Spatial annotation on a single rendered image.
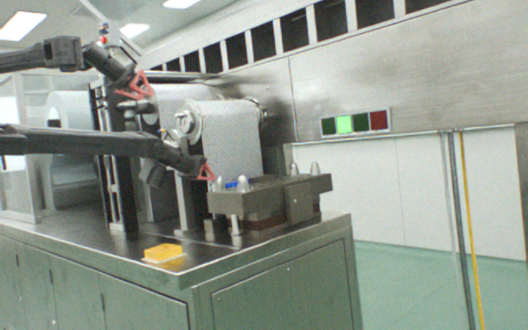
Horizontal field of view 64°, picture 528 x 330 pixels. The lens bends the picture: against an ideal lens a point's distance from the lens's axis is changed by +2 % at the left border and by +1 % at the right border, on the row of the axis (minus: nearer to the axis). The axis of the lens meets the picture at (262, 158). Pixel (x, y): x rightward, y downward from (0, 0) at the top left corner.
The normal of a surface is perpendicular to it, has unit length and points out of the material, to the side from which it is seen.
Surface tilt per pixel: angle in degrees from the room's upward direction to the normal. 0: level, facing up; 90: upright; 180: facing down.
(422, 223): 90
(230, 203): 90
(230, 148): 90
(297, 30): 90
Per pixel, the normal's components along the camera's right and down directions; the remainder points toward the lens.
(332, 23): -0.72, 0.12
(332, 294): 0.68, -0.04
